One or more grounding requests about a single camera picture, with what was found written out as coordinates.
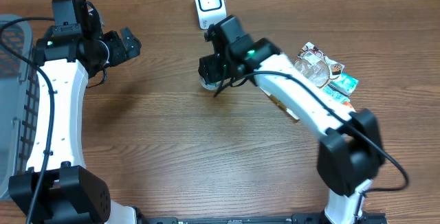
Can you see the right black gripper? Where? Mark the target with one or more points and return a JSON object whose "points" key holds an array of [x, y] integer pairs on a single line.
{"points": [[212, 70]]}

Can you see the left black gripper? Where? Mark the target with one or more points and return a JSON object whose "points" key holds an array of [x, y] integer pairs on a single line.
{"points": [[122, 53]]}

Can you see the green lid jar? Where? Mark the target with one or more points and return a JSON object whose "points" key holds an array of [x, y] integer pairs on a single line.
{"points": [[213, 86]]}

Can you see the brown beige snack pouch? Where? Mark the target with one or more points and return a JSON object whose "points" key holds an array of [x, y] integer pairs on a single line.
{"points": [[316, 66]]}

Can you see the teal snack packet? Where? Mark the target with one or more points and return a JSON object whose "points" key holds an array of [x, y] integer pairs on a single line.
{"points": [[336, 95]]}

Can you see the small teal white packet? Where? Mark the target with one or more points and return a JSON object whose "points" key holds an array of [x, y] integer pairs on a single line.
{"points": [[345, 84]]}

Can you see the orange snack packet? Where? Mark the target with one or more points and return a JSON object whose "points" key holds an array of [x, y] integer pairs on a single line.
{"points": [[348, 104]]}

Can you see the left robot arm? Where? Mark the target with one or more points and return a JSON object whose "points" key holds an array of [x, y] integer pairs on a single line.
{"points": [[56, 186]]}

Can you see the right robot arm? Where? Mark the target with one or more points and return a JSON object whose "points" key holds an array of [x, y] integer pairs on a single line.
{"points": [[350, 145]]}

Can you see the white barcode scanner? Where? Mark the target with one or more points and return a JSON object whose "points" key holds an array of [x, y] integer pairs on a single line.
{"points": [[210, 12]]}

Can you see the grey plastic mesh basket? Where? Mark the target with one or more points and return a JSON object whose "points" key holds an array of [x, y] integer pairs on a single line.
{"points": [[19, 110]]}

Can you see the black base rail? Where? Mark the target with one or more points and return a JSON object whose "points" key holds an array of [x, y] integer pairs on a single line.
{"points": [[233, 220]]}

